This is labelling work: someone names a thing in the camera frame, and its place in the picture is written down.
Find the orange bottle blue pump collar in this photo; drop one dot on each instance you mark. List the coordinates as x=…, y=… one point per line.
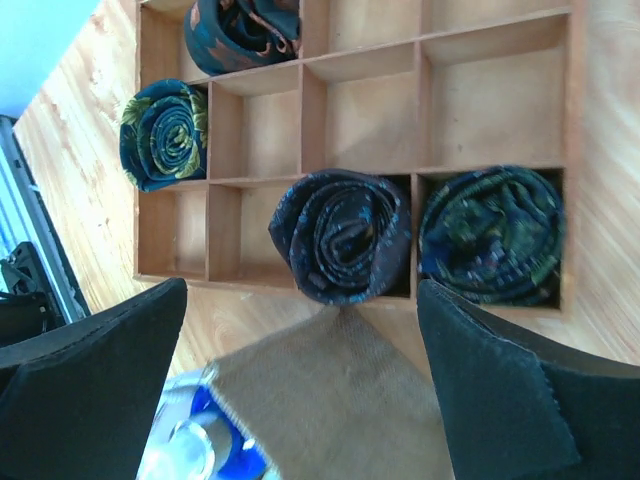
x=192, y=438

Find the rolled tie dark blue dotted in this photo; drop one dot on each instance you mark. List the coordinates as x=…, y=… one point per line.
x=345, y=236

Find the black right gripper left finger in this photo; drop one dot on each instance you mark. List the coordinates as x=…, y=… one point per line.
x=78, y=402

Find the rolled tie orange pattern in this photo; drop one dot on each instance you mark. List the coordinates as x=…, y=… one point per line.
x=228, y=36

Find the rolled tie green pattern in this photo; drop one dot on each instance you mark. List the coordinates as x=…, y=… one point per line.
x=495, y=236

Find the wooden compartment tray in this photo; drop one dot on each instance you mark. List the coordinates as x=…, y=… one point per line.
x=415, y=91

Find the beige canvas bag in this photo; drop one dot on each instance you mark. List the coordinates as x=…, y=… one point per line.
x=331, y=398

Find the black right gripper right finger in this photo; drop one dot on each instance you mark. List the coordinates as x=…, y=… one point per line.
x=518, y=405

